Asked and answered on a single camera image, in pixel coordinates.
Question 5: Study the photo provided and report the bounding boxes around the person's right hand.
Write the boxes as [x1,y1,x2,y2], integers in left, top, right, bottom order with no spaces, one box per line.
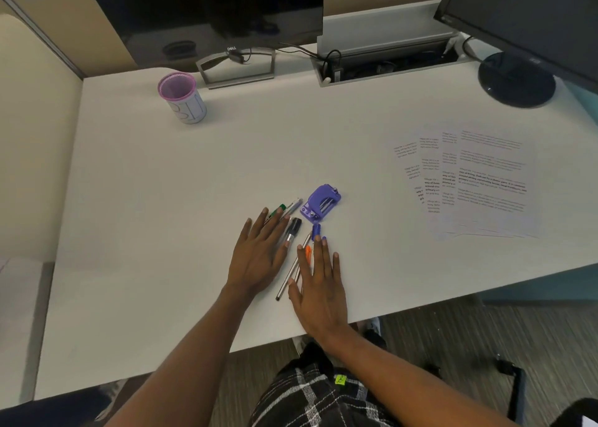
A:
[287,235,350,341]

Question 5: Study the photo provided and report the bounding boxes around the person's left hand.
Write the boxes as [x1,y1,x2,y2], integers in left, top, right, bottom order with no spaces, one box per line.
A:
[226,207,292,297]

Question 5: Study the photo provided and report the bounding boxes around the black cap marker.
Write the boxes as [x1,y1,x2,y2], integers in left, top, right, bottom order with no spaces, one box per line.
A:
[282,217,303,250]

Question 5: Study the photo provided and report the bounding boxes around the purple hole punch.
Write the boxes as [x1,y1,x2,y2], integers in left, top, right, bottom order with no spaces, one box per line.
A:
[300,184,342,222]

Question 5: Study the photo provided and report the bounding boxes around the stack of printed papers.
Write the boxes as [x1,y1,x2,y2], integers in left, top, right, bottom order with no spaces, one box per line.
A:
[392,123,541,242]

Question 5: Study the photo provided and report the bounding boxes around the person's right forearm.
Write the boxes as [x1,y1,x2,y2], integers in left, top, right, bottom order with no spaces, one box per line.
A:
[322,324,515,427]

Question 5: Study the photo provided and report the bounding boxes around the person's left forearm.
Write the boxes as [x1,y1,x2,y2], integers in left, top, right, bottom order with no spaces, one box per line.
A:
[105,284,258,427]

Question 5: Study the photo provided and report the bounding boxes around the white desk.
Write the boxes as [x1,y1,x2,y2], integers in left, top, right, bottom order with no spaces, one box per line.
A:
[35,44,598,402]

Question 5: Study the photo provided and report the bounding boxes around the plaid shorts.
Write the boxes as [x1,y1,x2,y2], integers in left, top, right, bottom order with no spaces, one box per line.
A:
[247,342,398,427]

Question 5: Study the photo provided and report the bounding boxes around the purple rimmed white pen cup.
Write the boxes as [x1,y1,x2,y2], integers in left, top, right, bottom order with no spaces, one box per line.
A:
[157,72,208,125]

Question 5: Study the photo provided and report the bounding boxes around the cream curved side panel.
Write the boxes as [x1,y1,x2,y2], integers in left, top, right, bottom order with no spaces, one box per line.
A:
[0,13,84,262]

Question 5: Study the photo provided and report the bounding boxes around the black monitor silver stand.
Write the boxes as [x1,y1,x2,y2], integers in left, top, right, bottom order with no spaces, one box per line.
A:
[79,0,326,90]

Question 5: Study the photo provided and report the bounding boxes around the black monitor round base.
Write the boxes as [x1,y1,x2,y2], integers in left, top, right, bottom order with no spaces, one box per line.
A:
[433,0,598,109]

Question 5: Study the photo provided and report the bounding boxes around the black cable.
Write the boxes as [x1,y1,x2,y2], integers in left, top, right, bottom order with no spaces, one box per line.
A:
[275,42,344,85]

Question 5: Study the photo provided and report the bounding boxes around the grey cable tray box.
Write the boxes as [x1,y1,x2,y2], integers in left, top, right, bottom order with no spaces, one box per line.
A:
[316,0,475,88]

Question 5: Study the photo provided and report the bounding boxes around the white cable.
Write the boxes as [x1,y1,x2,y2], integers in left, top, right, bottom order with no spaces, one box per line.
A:
[446,34,482,63]

